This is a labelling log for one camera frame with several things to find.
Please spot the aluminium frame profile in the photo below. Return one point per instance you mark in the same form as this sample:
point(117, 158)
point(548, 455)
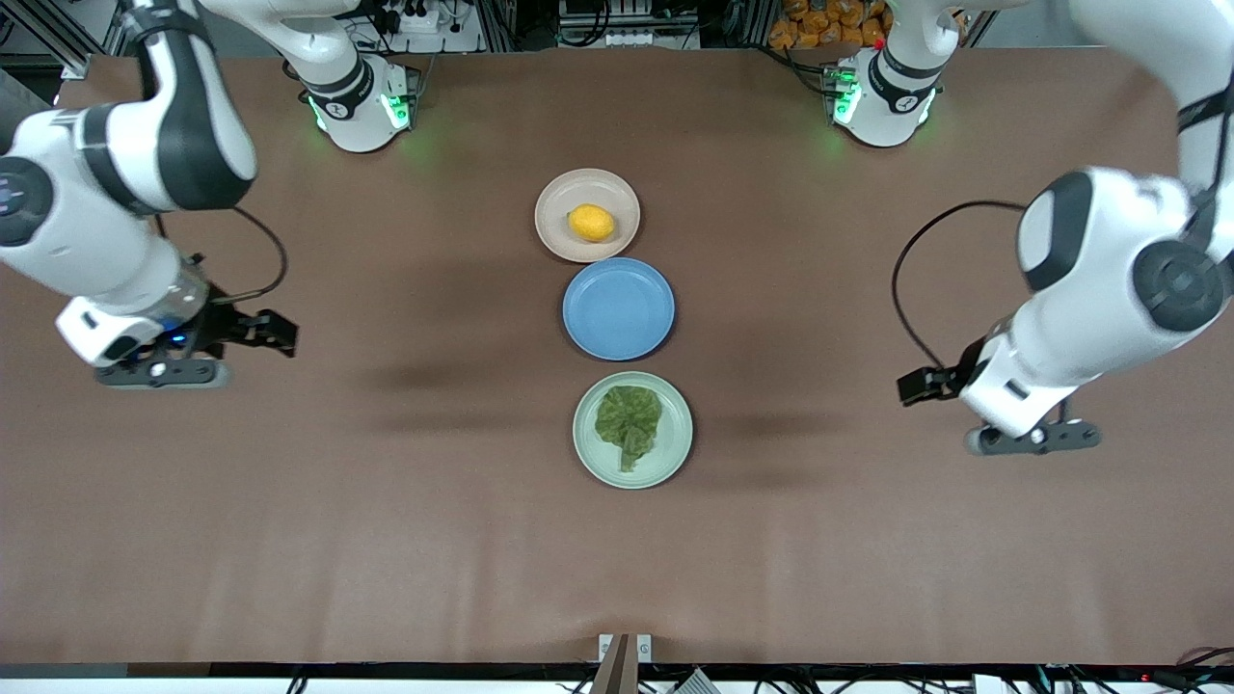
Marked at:
point(48, 34)

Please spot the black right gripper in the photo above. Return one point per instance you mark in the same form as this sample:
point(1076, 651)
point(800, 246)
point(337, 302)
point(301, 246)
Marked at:
point(229, 326)

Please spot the blue plate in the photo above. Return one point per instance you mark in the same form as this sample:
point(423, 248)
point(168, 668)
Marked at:
point(618, 310)

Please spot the bag of orange items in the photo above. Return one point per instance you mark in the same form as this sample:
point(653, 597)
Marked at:
point(824, 21)

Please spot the green lettuce leaf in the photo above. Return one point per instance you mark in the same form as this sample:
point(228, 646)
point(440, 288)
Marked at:
point(629, 419)

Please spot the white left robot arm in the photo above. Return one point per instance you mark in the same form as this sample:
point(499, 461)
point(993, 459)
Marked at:
point(1080, 318)

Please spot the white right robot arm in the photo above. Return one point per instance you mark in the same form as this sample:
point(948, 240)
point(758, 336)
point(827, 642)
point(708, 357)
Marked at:
point(96, 251)

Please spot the pale green plate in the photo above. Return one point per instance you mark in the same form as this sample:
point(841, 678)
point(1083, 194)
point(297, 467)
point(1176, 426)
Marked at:
point(675, 434)

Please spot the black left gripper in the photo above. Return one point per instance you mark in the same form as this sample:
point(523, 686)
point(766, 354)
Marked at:
point(950, 378)

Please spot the white mounting bracket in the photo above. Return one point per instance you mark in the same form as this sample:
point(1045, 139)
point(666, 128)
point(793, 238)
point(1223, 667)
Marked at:
point(644, 648)

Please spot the beige plate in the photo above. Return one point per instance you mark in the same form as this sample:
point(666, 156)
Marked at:
point(559, 241)

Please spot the white power strip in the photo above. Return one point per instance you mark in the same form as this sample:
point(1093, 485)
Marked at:
point(416, 17)

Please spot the wooden camera post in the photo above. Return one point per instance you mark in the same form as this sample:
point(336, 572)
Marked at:
point(615, 670)

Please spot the yellow lemon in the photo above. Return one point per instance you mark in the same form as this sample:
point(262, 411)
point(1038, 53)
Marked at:
point(591, 223)

